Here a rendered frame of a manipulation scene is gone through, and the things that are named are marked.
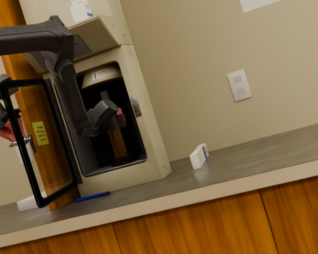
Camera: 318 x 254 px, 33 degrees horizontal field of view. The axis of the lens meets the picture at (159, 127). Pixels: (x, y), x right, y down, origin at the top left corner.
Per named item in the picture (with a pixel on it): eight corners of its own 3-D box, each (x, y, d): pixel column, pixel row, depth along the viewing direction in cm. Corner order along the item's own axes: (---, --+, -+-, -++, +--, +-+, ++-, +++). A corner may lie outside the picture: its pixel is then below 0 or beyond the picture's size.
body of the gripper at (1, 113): (0, 132, 174) (-14, 115, 175) (21, 112, 172) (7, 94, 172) (-10, 135, 168) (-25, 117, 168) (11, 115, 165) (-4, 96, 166)
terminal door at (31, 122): (78, 186, 189) (44, 77, 187) (40, 209, 159) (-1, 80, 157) (76, 186, 189) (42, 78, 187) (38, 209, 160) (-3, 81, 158)
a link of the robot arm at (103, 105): (64, 116, 170) (79, 135, 167) (87, 90, 167) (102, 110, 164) (87, 120, 181) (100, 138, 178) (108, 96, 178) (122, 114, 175)
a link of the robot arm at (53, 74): (34, 42, 135) (55, 70, 131) (53, 30, 137) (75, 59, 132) (64, 120, 174) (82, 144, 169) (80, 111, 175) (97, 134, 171)
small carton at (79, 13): (81, 25, 178) (75, 8, 177) (94, 20, 176) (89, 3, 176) (74, 24, 173) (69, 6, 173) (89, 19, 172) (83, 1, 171)
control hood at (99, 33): (41, 73, 189) (32, 46, 188) (121, 44, 178) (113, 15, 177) (23, 74, 178) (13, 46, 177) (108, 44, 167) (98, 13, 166)
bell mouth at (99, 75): (94, 87, 204) (90, 73, 204) (136, 73, 198) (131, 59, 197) (73, 90, 187) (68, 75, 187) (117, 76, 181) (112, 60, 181)
